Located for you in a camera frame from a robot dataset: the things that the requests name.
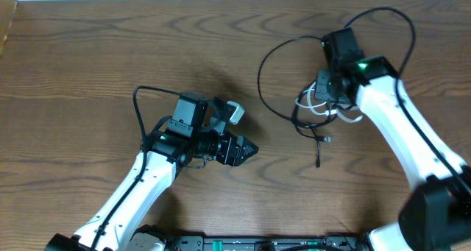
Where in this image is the thin black usb cable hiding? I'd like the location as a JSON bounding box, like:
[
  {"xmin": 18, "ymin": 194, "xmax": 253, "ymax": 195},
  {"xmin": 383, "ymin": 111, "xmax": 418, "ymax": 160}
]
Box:
[{"xmin": 256, "ymin": 35, "xmax": 325, "ymax": 169}]

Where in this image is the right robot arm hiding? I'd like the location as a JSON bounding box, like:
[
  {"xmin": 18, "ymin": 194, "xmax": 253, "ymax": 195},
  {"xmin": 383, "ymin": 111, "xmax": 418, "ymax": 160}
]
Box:
[{"xmin": 315, "ymin": 27, "xmax": 470, "ymax": 250}]

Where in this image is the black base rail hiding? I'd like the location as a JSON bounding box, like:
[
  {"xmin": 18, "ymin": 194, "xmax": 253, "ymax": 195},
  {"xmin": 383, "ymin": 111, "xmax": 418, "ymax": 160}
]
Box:
[{"xmin": 127, "ymin": 225, "xmax": 371, "ymax": 251}]

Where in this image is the thick black usb cable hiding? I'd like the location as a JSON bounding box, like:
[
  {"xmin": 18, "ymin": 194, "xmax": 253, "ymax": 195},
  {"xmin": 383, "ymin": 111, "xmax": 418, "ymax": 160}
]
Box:
[{"xmin": 290, "ymin": 91, "xmax": 356, "ymax": 144}]

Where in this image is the white usb cable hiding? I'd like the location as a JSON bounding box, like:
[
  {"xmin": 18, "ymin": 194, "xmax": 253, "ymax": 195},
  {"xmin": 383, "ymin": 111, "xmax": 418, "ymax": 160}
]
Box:
[{"xmin": 294, "ymin": 80, "xmax": 364, "ymax": 124}]

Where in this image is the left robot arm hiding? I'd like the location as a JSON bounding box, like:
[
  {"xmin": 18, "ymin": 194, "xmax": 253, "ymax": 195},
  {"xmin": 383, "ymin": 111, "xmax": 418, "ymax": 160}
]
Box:
[{"xmin": 46, "ymin": 92, "xmax": 258, "ymax": 251}]

